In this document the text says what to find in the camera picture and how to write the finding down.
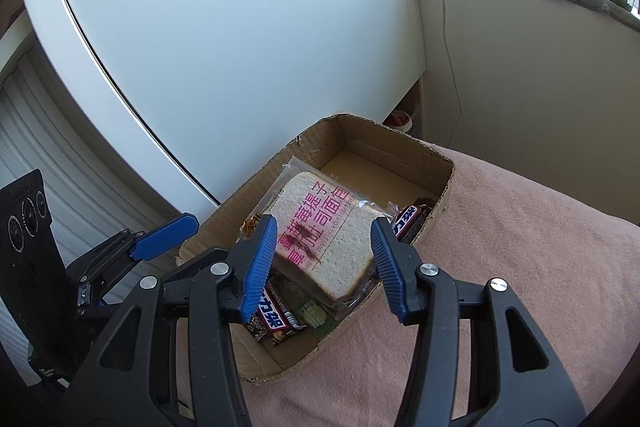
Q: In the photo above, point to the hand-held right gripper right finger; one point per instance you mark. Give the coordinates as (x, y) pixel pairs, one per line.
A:
(387, 267)

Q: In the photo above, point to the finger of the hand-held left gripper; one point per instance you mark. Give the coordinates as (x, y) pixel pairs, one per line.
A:
(165, 234)

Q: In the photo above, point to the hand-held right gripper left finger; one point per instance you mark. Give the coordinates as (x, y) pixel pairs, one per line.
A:
(260, 267)

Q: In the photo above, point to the brown chocolate bar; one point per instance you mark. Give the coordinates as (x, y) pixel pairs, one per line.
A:
(412, 219)
(275, 312)

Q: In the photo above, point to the sliced bread packet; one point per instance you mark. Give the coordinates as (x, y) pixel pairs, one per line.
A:
(320, 252)

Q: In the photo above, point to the green snack packet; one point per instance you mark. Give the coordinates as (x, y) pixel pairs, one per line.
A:
(312, 314)

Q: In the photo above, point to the cardboard box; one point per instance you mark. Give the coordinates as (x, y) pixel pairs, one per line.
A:
(370, 147)

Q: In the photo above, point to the white slatted door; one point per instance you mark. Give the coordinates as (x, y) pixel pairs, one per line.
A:
(50, 132)

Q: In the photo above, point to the white wardrobe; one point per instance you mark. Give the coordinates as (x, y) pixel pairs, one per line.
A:
(225, 32)

